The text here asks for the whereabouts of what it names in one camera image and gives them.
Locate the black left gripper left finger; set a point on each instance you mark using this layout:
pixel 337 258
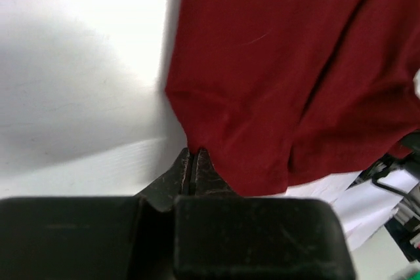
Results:
pixel 107 237

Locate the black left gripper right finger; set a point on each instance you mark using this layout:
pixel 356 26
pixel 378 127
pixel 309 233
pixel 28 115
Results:
pixel 221 235

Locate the dark red t-shirt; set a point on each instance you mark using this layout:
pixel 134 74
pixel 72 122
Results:
pixel 284 92

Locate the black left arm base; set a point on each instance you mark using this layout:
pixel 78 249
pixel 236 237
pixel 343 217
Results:
pixel 403 227

